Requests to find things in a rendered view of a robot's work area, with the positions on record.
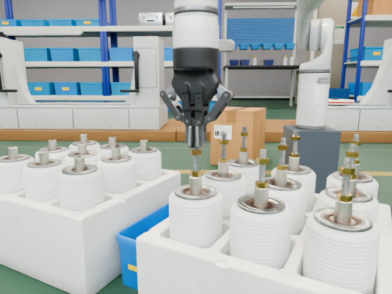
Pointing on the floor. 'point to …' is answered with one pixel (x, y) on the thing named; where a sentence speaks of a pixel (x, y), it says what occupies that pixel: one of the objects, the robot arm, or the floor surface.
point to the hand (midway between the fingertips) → (195, 136)
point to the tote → (339, 93)
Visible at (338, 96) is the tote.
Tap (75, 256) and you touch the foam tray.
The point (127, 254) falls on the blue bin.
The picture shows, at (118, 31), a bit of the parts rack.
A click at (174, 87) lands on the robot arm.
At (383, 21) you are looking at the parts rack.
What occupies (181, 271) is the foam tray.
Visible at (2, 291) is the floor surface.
